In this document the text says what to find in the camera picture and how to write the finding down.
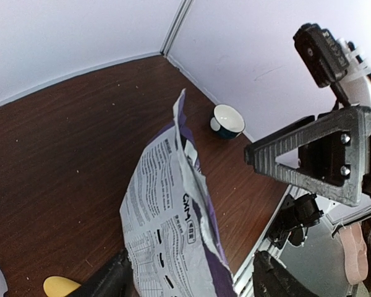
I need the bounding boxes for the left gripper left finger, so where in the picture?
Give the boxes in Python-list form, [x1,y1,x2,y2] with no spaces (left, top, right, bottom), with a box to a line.
[69,249,133,297]

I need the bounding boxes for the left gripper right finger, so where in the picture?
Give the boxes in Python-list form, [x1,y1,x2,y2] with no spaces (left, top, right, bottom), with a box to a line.
[252,251,317,297]

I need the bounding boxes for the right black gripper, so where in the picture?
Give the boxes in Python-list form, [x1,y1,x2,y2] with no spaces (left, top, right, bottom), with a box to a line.
[244,106,371,207]

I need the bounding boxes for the yellow plastic scoop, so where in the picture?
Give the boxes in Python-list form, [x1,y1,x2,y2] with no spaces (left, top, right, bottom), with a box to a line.
[43,276,81,297]

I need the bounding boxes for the purple pet food bag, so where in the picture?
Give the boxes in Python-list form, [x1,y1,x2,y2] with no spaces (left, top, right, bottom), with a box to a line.
[120,93,236,296]

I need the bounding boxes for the white and blue bowl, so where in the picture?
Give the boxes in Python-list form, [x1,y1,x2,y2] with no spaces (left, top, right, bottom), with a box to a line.
[209,104,245,140]

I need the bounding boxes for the front aluminium rail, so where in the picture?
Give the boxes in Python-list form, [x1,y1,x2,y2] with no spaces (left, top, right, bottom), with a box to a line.
[234,186,306,297]

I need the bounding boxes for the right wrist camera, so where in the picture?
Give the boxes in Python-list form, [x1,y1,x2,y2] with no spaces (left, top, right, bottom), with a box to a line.
[293,23,371,111]

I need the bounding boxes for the right aluminium frame post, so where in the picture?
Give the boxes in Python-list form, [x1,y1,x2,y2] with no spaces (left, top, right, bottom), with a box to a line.
[160,0,194,57]

